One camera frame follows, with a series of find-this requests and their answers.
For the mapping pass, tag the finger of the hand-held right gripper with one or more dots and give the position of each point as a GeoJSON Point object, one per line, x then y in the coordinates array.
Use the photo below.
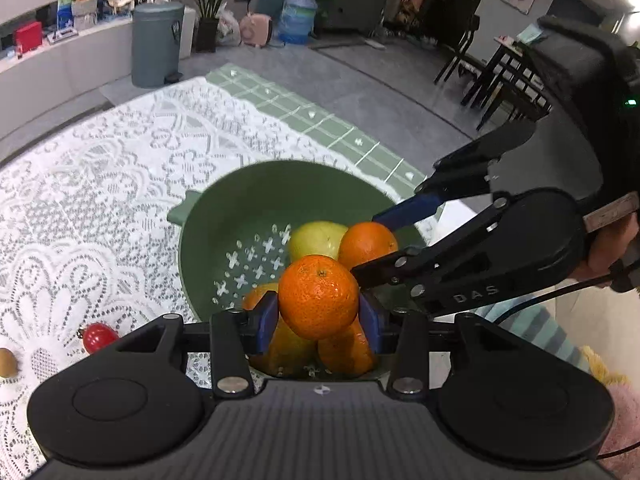
{"type": "Point", "coordinates": [410, 210]}
{"type": "Point", "coordinates": [395, 265]}

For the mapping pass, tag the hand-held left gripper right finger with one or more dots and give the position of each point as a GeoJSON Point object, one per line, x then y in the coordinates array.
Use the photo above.
{"type": "Point", "coordinates": [372, 325]}

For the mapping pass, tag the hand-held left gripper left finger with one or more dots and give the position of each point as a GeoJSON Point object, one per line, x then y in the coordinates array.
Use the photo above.
{"type": "Point", "coordinates": [265, 322]}

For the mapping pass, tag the orange mandarin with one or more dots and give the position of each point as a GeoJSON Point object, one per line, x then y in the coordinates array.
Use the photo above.
{"type": "Point", "coordinates": [257, 296]}
{"type": "Point", "coordinates": [317, 295]}
{"type": "Point", "coordinates": [367, 247]}
{"type": "Point", "coordinates": [347, 357]}

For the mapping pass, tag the yellow reddish pear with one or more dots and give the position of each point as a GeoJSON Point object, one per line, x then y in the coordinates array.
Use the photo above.
{"type": "Point", "coordinates": [287, 352]}

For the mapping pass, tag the yellow green pear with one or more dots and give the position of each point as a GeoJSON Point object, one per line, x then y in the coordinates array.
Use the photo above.
{"type": "Point", "coordinates": [315, 240]}

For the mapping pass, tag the green plastic colander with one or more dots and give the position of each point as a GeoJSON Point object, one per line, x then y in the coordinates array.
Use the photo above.
{"type": "Point", "coordinates": [225, 210]}

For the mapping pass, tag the red cherry tomato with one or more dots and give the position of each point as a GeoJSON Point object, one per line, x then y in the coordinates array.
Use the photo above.
{"type": "Point", "coordinates": [97, 336]}

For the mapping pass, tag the person's right hand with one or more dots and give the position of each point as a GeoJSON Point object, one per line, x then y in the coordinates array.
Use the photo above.
{"type": "Point", "coordinates": [607, 250]}

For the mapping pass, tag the teal striped shirt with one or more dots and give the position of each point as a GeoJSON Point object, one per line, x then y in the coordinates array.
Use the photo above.
{"type": "Point", "coordinates": [545, 335]}

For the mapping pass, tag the green checkered tablecloth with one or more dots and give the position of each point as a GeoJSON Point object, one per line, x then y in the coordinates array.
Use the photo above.
{"type": "Point", "coordinates": [280, 105]}

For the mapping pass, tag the black dining chair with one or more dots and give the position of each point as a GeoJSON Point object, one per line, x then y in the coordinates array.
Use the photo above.
{"type": "Point", "coordinates": [460, 50]}

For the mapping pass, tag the pink plush cloth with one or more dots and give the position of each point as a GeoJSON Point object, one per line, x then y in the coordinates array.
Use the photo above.
{"type": "Point", "coordinates": [622, 410]}

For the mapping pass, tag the white lace tablecloth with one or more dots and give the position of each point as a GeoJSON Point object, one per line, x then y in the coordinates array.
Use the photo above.
{"type": "Point", "coordinates": [100, 185]}

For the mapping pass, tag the grey cabinet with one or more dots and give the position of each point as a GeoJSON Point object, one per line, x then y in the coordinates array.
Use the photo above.
{"type": "Point", "coordinates": [360, 0]}

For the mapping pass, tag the blue water bottle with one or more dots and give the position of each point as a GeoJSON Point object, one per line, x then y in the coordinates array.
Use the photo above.
{"type": "Point", "coordinates": [297, 15]}

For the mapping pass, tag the pink heater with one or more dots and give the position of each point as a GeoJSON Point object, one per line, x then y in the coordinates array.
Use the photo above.
{"type": "Point", "coordinates": [256, 32]}

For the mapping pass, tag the white plastic bag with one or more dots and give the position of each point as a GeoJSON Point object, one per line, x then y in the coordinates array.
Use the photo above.
{"type": "Point", "coordinates": [229, 25]}

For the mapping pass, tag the long-leaved potted plant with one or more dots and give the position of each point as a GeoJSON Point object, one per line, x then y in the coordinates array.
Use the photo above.
{"type": "Point", "coordinates": [206, 35]}

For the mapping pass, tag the grey trash can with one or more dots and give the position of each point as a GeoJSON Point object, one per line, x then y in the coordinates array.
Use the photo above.
{"type": "Point", "coordinates": [155, 45]}

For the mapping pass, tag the white television console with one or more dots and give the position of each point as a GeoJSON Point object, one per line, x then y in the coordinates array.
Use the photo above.
{"type": "Point", "coordinates": [75, 75]}

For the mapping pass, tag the red box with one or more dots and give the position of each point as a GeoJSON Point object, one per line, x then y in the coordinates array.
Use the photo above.
{"type": "Point", "coordinates": [27, 37]}

